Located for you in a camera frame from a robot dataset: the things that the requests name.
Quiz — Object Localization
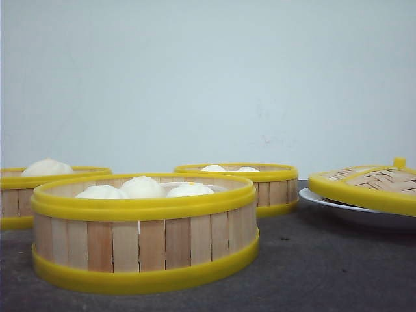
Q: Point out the bamboo steamer basket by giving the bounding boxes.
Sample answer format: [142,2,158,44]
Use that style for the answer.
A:
[1,166,112,230]
[31,173,259,295]
[174,162,298,218]

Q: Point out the woven bamboo steamer lid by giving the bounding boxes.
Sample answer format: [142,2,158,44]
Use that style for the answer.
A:
[308,157,415,217]

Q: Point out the white bun rear left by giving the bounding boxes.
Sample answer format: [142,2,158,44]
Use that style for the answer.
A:
[201,164,226,172]

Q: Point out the white bun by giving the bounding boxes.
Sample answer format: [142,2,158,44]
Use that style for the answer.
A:
[120,176,166,199]
[237,166,259,172]
[201,164,226,172]
[166,183,215,198]

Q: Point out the white bun front right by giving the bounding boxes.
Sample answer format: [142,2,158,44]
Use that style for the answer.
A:
[166,183,215,198]

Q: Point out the white bun rear right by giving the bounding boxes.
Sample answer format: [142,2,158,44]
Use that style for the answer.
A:
[237,166,259,172]

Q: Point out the white bun front middle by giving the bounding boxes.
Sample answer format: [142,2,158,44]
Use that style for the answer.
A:
[120,176,166,199]

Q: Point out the white plate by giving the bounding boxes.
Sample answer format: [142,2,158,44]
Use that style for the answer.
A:
[299,188,415,233]

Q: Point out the white bun left basket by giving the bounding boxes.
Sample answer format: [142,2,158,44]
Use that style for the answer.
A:
[21,158,73,177]

